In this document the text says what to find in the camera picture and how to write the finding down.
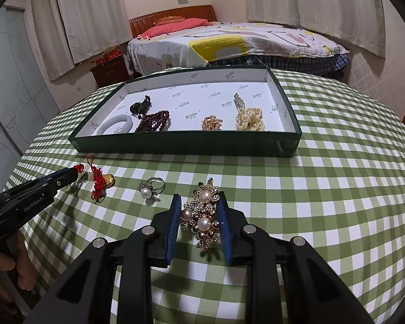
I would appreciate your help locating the person's left hand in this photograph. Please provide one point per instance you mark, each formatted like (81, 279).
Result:
(27, 270)

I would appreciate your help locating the white jade bangle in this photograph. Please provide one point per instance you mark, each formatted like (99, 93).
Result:
(121, 118)

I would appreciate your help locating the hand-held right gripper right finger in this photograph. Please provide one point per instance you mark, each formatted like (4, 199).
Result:
(224, 229)

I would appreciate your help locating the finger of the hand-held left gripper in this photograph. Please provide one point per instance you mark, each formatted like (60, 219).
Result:
(47, 187)
(44, 178)

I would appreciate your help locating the bed with patterned sheet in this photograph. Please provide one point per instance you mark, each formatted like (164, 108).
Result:
(256, 40)

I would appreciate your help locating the blue plaid bed skirt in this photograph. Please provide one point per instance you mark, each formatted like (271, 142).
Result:
(290, 65)

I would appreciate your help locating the red gift box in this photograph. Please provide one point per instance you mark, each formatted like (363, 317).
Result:
(106, 59)

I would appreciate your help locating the gold flower pearl brooch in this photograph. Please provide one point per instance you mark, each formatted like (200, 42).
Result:
(202, 224)

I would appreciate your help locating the pink pillow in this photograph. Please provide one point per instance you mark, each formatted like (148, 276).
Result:
(175, 27)

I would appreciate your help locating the frosted glass wardrobe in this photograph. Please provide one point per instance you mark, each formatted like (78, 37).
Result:
(17, 91)

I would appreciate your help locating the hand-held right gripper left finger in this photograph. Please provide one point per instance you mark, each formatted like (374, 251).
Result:
(173, 229)

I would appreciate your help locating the red knot charm gold bell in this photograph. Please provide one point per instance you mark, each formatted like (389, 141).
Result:
(98, 177)

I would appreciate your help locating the pink gold flower hairpin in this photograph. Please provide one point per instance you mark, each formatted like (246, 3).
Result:
(212, 124)

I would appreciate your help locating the dark green shallow tray box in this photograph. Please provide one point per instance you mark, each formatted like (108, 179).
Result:
(195, 141)

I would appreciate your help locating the silver crystal hair clip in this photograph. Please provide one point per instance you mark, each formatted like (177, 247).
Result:
(239, 101)

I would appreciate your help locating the brown plush toy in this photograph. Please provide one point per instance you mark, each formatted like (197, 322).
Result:
(112, 49)

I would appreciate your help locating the small red cushion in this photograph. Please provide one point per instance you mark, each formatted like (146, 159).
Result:
(168, 20)

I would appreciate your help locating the wooden headboard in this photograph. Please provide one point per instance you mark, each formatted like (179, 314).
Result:
(148, 20)

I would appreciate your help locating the dark wooden nightstand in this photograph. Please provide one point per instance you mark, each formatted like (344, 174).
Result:
(109, 74)

